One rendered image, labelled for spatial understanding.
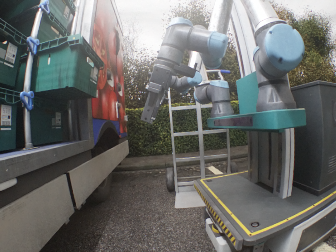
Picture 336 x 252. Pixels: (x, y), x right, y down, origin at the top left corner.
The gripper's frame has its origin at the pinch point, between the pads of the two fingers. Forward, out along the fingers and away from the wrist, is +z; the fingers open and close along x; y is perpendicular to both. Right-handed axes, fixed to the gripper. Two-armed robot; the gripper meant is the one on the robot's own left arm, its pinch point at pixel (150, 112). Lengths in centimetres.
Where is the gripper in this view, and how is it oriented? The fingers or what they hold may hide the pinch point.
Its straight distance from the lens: 51.9
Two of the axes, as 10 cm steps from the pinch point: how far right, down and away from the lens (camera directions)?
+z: -3.2, 9.4, 1.5
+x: -0.3, 1.4, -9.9
